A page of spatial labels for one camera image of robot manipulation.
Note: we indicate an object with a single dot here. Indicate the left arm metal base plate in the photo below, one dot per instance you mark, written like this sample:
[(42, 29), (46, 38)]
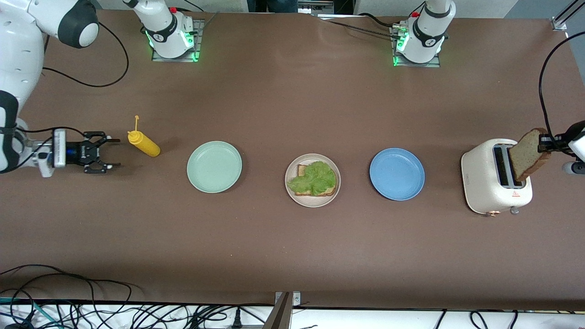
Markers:
[(425, 65)]

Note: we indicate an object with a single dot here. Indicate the blue plate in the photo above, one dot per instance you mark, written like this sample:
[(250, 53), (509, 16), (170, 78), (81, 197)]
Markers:
[(396, 173)]

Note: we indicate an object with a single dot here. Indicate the white toaster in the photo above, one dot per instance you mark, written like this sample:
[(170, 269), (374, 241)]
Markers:
[(480, 183)]

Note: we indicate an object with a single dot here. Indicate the aluminium profile rail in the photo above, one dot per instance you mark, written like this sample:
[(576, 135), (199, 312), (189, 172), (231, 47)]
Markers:
[(560, 23)]

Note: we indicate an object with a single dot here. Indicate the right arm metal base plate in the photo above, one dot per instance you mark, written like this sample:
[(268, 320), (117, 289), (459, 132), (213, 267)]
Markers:
[(199, 36)]

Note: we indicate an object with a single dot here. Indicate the grey metal box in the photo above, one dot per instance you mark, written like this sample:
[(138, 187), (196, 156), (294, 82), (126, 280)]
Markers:
[(315, 7)]

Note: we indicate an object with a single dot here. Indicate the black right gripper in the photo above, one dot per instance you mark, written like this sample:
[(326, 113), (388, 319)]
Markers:
[(81, 152)]

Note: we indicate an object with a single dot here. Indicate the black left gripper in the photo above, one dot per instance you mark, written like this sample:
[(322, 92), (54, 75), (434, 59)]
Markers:
[(558, 142)]

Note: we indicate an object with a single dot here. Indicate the black power plug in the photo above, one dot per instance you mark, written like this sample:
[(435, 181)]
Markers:
[(236, 320)]

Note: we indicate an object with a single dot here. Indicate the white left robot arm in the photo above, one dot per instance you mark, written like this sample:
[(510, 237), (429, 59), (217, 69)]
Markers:
[(427, 36)]

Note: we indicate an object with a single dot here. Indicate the green lettuce leaf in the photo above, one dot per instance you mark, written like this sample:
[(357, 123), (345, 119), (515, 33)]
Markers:
[(313, 179)]

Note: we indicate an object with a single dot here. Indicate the yellow mustard squeeze bottle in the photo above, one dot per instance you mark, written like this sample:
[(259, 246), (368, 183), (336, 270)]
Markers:
[(146, 146)]

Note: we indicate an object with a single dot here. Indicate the mint green plate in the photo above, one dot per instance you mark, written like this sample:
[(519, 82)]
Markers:
[(214, 167)]

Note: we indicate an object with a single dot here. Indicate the beige plate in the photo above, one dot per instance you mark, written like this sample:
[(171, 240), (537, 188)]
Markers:
[(315, 202)]

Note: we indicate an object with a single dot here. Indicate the grey metal post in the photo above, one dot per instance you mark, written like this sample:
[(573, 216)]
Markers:
[(279, 315)]

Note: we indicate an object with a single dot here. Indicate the brown bread slice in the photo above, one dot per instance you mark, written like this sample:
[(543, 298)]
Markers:
[(301, 170), (525, 157)]

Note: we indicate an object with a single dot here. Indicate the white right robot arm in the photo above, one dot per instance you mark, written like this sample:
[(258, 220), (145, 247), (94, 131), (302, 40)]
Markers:
[(18, 55)]

